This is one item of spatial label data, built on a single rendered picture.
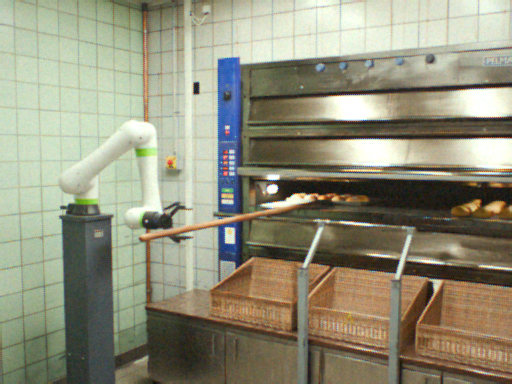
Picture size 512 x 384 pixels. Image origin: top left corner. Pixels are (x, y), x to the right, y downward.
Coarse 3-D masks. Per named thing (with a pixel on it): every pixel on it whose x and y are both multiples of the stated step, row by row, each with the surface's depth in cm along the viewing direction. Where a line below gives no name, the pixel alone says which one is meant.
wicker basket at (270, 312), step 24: (264, 264) 359; (288, 264) 350; (312, 264) 341; (216, 288) 331; (240, 288) 353; (264, 288) 356; (288, 288) 346; (312, 288) 318; (216, 312) 325; (240, 312) 330; (264, 312) 330; (288, 312) 299
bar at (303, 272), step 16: (320, 224) 298; (336, 224) 294; (352, 224) 289; (368, 224) 285; (384, 224) 281; (304, 272) 281; (400, 272) 260; (304, 288) 281; (400, 288) 257; (304, 304) 282; (400, 304) 258; (304, 320) 283; (400, 320) 259; (304, 336) 283; (400, 336) 260; (304, 352) 284; (304, 368) 285
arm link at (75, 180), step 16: (128, 128) 270; (144, 128) 276; (112, 144) 272; (128, 144) 272; (96, 160) 274; (112, 160) 277; (64, 176) 276; (80, 176) 276; (64, 192) 279; (80, 192) 284
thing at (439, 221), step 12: (312, 216) 343; (324, 216) 339; (336, 216) 335; (348, 216) 330; (360, 216) 326; (372, 216) 323; (384, 216) 319; (396, 216) 315; (408, 216) 312; (420, 216) 311; (492, 228) 288; (504, 228) 285
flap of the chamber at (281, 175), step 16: (256, 176) 354; (272, 176) 345; (288, 176) 337; (304, 176) 329; (320, 176) 322; (336, 176) 317; (352, 176) 312; (368, 176) 307; (384, 176) 302; (400, 176) 297; (416, 176) 293; (432, 176) 288; (448, 176) 284
